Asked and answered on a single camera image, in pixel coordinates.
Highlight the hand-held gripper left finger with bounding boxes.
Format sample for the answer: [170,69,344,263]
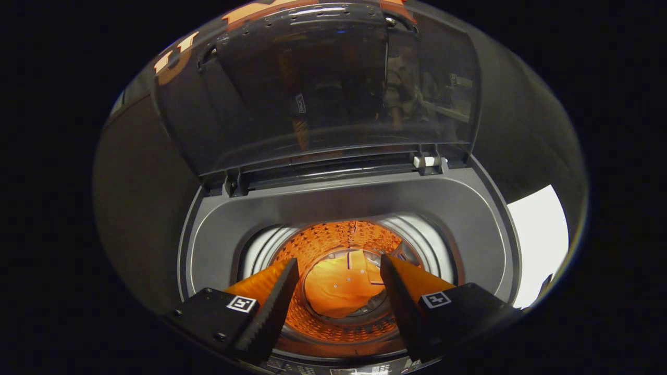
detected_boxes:
[164,258,300,365]

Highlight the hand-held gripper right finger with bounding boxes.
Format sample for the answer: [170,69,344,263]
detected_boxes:
[380,254,522,364]

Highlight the dark glass washing machine lid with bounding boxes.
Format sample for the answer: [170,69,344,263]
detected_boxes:
[151,3,483,180]

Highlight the orange yellow shirt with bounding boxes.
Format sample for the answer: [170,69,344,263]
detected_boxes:
[304,250,389,319]

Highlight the white counter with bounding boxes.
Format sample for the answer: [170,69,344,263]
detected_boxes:
[508,185,570,309]

